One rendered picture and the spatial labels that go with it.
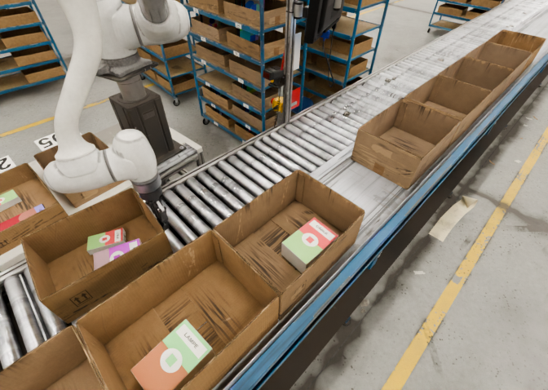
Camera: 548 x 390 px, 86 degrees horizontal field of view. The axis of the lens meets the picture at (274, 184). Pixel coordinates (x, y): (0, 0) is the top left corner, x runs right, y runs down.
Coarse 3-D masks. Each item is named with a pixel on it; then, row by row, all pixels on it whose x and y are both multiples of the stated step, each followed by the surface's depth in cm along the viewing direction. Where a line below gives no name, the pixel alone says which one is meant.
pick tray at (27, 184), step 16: (0, 176) 135; (16, 176) 140; (32, 176) 145; (0, 192) 138; (16, 192) 138; (32, 192) 139; (48, 192) 139; (16, 208) 131; (48, 208) 120; (16, 224) 114; (32, 224) 118; (48, 224) 124; (0, 240) 112; (16, 240) 117
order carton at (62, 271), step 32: (128, 192) 119; (64, 224) 108; (96, 224) 117; (128, 224) 125; (160, 224) 106; (32, 256) 101; (64, 256) 114; (128, 256) 98; (160, 256) 109; (64, 288) 88; (96, 288) 97; (64, 320) 95
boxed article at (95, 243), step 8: (112, 232) 119; (120, 232) 119; (88, 240) 116; (96, 240) 116; (104, 240) 116; (112, 240) 116; (120, 240) 116; (88, 248) 113; (96, 248) 113; (104, 248) 115
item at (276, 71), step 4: (268, 68) 163; (272, 68) 162; (276, 68) 163; (280, 68) 163; (264, 72) 161; (268, 72) 159; (272, 72) 159; (276, 72) 161; (280, 72) 163; (264, 76) 162; (268, 76) 160; (272, 76) 160; (276, 76) 162; (280, 76) 164; (272, 80) 166; (276, 80) 166; (272, 84) 168; (276, 84) 168
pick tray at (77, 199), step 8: (88, 136) 159; (96, 136) 156; (96, 144) 162; (104, 144) 151; (48, 152) 148; (56, 152) 151; (40, 160) 147; (48, 160) 150; (112, 184) 141; (88, 192) 134; (96, 192) 137; (104, 192) 140; (72, 200) 130; (80, 200) 133; (88, 200) 136
